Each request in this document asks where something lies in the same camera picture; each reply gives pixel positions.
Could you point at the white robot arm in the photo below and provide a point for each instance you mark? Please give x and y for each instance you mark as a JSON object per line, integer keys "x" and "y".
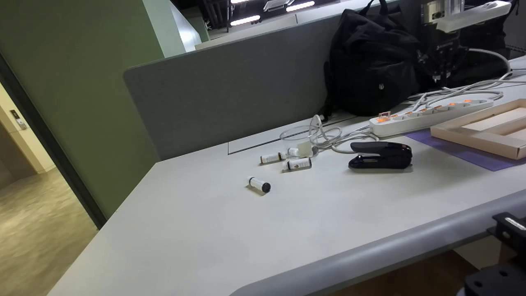
{"x": 471, "y": 15}

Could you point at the purple mat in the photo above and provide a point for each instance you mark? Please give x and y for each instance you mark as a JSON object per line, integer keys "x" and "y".
{"x": 466, "y": 151}

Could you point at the white cylinder with black cap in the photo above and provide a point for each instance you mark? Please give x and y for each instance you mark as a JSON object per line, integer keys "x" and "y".
{"x": 259, "y": 184}

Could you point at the grey desk partition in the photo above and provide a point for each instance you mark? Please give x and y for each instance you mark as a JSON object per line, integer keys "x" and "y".
{"x": 231, "y": 92}

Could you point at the black office chair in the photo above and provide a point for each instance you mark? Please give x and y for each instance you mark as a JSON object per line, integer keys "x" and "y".
{"x": 487, "y": 43}

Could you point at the long ceiling light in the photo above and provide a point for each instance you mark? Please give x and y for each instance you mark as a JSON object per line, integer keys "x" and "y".
{"x": 300, "y": 5}
{"x": 246, "y": 20}

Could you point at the black stapler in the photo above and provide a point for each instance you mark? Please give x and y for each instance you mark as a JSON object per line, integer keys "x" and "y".
{"x": 380, "y": 156}

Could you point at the white power strip adapter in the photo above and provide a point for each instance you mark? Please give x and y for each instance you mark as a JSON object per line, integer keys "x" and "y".
{"x": 417, "y": 117}

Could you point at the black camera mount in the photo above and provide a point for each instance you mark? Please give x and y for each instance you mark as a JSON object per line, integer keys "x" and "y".
{"x": 507, "y": 256}

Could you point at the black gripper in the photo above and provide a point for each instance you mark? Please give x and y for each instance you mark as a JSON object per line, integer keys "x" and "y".
{"x": 446, "y": 46}

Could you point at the light wooden frame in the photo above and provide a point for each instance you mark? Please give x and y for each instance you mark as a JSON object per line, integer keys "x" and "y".
{"x": 482, "y": 136}

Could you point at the white plug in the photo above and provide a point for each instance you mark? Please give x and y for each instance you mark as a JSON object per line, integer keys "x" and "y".
{"x": 300, "y": 148}

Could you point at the white cylinder with black band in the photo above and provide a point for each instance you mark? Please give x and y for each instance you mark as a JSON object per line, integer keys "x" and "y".
{"x": 298, "y": 163}

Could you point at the small white cylinder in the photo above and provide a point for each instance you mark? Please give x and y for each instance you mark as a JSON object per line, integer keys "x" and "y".
{"x": 270, "y": 158}

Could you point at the black backpack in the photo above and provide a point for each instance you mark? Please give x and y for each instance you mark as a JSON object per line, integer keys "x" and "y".
{"x": 372, "y": 66}

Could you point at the dark door frame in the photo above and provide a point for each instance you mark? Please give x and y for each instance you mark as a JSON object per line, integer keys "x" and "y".
{"x": 50, "y": 141}

